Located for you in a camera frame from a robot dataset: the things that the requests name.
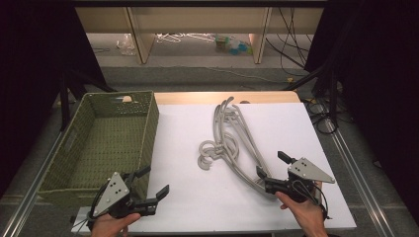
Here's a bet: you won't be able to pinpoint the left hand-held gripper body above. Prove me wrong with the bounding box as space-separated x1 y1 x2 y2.
88 171 159 220

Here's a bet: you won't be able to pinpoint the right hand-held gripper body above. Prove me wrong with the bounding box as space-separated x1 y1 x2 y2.
264 157 336 203

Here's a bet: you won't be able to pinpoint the green woven basket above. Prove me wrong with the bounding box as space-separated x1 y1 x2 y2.
37 90 160 207

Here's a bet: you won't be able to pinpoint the person's left hand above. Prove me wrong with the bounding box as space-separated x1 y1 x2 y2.
90 212 142 237

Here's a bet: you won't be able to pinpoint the person's right hand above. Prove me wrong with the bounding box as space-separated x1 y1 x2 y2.
275 191 329 237

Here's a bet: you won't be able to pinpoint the white table sheet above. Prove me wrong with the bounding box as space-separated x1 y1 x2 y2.
70 102 358 234

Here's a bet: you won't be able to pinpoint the light wooden table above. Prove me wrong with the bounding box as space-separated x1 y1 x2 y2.
153 91 301 107

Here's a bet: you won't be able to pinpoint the black curtain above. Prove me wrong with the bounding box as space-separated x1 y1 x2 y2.
0 0 107 198
303 0 419 218

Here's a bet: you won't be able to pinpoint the colourful plastic toys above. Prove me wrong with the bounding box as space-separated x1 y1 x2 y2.
214 34 254 56

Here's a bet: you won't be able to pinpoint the clear plastic bag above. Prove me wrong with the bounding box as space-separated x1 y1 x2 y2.
116 33 136 56

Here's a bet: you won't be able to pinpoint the white hangers on floor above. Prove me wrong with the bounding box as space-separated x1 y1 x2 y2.
155 32 216 44

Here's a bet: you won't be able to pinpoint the beige wooden shelf unit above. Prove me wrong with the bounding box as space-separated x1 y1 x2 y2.
74 6 325 66

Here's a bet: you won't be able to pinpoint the left hand-held gripper cable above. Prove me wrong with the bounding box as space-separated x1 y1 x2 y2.
70 182 112 233

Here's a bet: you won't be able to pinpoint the hand-held gripper cable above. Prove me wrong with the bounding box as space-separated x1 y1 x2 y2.
70 182 112 233
291 179 332 221

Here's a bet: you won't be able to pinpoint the right hand-held gripper cable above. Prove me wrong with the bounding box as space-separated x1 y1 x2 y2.
291 179 332 221

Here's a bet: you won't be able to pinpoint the black cable bundle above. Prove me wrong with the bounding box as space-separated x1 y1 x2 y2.
304 98 340 135

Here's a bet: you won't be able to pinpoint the thin yellow floor cable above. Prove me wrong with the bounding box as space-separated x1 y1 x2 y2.
204 66 294 84

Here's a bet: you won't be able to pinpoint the black hanging cables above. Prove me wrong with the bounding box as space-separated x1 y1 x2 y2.
265 7 314 69

